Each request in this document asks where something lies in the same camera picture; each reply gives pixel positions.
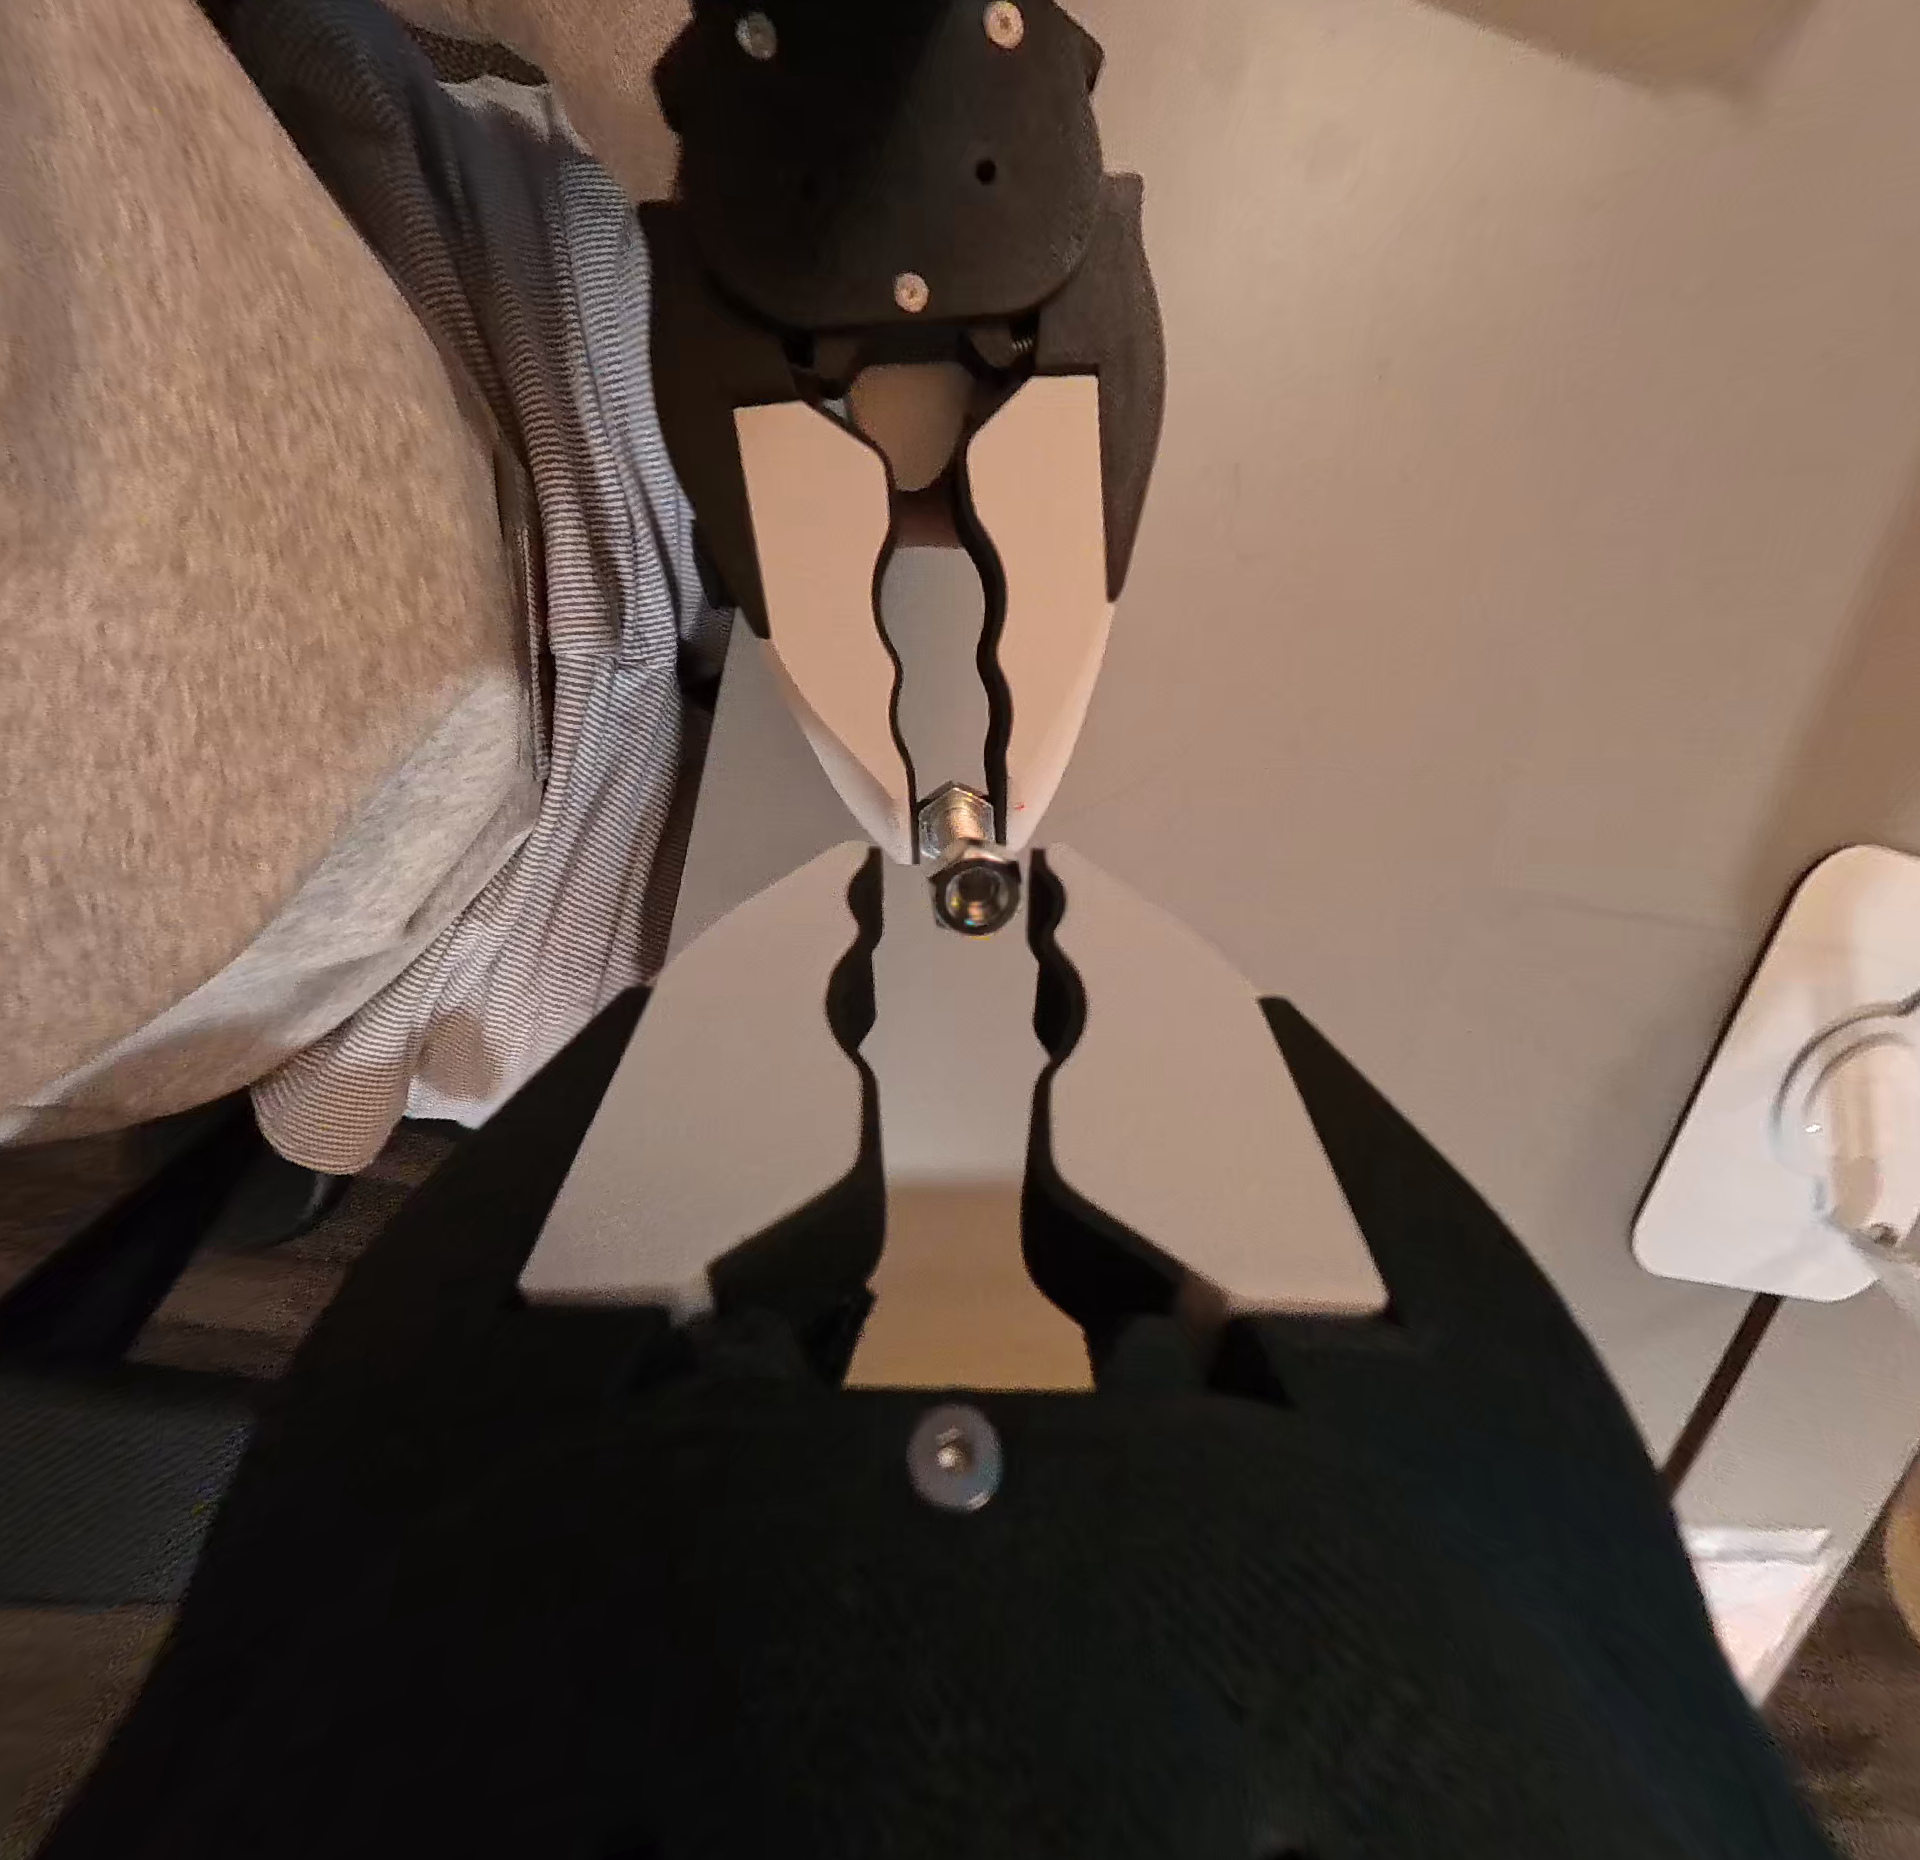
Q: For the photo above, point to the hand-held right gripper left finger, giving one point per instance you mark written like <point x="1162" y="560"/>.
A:
<point x="691" y="1110"/>

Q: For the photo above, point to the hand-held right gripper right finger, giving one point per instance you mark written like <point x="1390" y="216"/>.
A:
<point x="1201" y="1110"/>

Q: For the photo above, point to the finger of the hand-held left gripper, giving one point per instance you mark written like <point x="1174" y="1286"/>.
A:
<point x="817" y="582"/>
<point x="1053" y="572"/>

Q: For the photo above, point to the steel hex nut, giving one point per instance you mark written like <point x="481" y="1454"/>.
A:
<point x="942" y="901"/>

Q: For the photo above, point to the grey desk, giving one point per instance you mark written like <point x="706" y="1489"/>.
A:
<point x="1427" y="541"/>

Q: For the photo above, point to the tan instruction board stand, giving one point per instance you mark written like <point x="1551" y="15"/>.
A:
<point x="1710" y="1140"/>

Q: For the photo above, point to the person's torso in grey sweatshirt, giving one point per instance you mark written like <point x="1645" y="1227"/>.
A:
<point x="226" y="541"/>

